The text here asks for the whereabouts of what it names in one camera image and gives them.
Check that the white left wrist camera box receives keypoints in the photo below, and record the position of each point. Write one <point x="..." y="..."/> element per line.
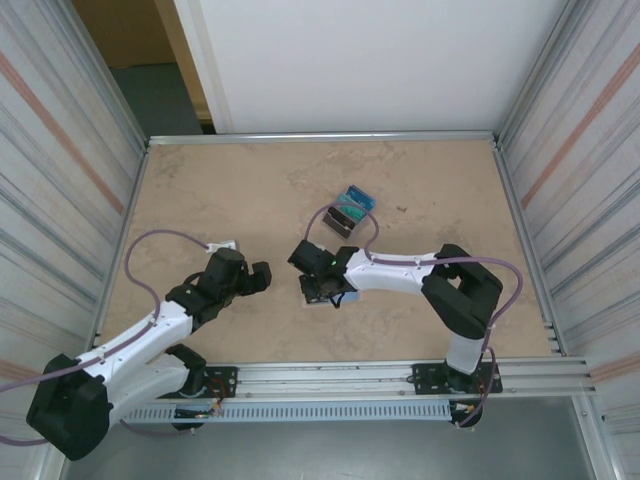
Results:
<point x="227" y="246"/>

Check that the beige card holder wallet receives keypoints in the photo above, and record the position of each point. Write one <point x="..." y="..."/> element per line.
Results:
<point x="352" y="299"/>

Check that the aluminium table edge rail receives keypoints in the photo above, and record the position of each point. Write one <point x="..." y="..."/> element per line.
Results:
<point x="325" y="137"/>
<point x="506" y="175"/>

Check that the corrugated plastic side panel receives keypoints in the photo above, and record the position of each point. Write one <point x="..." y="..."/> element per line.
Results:
<point x="50" y="175"/>
<point x="590" y="175"/>

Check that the white door frame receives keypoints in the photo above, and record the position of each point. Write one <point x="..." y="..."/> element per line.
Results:
<point x="205" y="60"/>

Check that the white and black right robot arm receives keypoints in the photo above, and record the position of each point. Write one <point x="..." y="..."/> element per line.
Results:
<point x="390" y="272"/>

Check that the clear plastic card box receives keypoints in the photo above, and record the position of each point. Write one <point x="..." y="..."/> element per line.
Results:
<point x="372" y="202"/>

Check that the blue card in box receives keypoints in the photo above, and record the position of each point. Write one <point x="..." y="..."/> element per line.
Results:
<point x="362" y="197"/>

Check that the aluminium mounting rail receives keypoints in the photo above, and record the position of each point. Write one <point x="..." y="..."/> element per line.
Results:
<point x="325" y="375"/>

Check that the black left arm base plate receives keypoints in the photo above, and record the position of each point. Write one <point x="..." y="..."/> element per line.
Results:
<point x="225" y="380"/>

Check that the teal card in box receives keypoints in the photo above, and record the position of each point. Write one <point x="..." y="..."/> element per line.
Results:
<point x="352" y="212"/>

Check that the black card in box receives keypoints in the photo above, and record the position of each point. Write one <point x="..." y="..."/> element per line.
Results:
<point x="336" y="220"/>

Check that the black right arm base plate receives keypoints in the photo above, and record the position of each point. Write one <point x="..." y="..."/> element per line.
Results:
<point x="425" y="377"/>

